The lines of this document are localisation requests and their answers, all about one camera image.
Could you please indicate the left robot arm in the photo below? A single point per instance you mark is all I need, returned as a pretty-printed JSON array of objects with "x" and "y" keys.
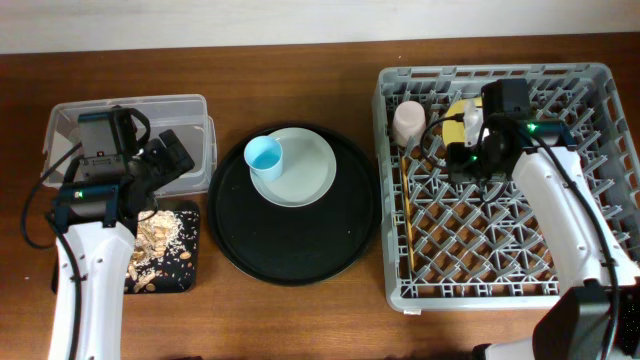
[{"x": 112, "y": 175}]

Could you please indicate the pink cup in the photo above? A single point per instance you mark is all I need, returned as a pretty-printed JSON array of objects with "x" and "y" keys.
[{"x": 409, "y": 121}]

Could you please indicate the round black serving tray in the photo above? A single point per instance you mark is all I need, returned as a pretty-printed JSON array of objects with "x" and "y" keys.
[{"x": 295, "y": 246}]

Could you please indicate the clear plastic waste bin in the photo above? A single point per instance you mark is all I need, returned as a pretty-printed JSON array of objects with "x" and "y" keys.
[{"x": 185, "y": 114}]

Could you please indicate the white label on bin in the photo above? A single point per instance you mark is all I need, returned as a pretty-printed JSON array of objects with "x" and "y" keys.
[{"x": 60, "y": 146}]

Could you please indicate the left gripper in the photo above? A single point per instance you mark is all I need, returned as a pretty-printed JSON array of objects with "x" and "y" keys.
[{"x": 168, "y": 169}]

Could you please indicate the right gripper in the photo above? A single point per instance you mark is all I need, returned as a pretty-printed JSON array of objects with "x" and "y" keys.
[{"x": 457, "y": 170}]

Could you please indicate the food scraps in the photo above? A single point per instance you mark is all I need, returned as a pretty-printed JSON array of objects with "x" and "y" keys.
[{"x": 165, "y": 253}]

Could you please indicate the wooden chopstick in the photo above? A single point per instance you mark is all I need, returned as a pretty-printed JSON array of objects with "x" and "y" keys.
[
  {"x": 406, "y": 203},
  {"x": 411, "y": 256}
]

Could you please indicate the light blue cup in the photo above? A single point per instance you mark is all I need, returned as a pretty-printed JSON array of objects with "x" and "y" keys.
[{"x": 264, "y": 156}]

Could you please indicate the grey dishwasher rack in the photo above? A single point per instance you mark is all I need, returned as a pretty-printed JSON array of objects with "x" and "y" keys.
[{"x": 480, "y": 248}]

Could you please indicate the yellow bowl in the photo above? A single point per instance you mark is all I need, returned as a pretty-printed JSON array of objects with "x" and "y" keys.
[{"x": 454, "y": 132}]

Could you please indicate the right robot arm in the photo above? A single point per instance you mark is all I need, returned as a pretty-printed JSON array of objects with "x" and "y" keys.
[{"x": 597, "y": 314}]

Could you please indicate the grey round plate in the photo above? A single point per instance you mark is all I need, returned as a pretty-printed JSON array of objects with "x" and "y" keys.
[{"x": 309, "y": 169}]

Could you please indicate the black rectangular tray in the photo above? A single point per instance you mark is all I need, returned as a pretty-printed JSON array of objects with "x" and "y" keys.
[{"x": 104, "y": 253}]

